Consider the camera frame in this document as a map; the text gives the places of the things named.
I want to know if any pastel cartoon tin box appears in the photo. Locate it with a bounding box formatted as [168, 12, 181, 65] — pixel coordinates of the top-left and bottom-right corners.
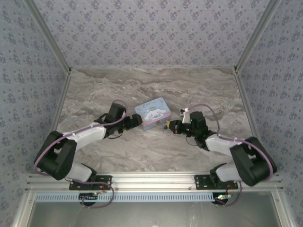
[134, 96, 172, 131]

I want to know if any small black circuit board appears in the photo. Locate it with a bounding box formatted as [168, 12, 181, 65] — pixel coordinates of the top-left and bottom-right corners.
[213, 193, 232, 205]
[79, 192, 99, 205]

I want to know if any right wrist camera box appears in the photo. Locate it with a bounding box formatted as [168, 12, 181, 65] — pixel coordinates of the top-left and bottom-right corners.
[179, 107, 190, 123]

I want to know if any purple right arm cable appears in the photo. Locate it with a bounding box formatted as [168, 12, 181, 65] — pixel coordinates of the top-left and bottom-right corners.
[187, 103, 278, 208]

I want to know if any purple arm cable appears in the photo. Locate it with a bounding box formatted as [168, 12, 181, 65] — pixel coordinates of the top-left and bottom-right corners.
[34, 99, 115, 209]
[187, 103, 278, 208]

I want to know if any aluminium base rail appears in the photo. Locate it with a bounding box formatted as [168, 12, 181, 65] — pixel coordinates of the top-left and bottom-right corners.
[22, 172, 284, 192]

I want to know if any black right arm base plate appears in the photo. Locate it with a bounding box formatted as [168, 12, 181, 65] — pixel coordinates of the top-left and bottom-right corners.
[194, 174, 239, 191]

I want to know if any aluminium side rail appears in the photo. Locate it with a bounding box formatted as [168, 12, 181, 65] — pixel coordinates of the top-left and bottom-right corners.
[35, 70, 72, 175]
[234, 70, 272, 173]

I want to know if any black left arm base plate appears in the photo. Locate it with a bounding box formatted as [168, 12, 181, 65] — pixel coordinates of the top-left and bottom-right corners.
[69, 175, 112, 191]

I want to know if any slotted pale blue cable duct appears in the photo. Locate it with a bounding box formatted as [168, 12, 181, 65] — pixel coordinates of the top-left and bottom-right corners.
[35, 192, 220, 203]

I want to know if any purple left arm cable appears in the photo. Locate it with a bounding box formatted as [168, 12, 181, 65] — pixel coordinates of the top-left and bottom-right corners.
[34, 99, 115, 209]

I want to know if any aluminium frame post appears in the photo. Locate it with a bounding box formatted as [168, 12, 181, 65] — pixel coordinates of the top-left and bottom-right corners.
[23, 0, 72, 73]
[233, 0, 283, 73]

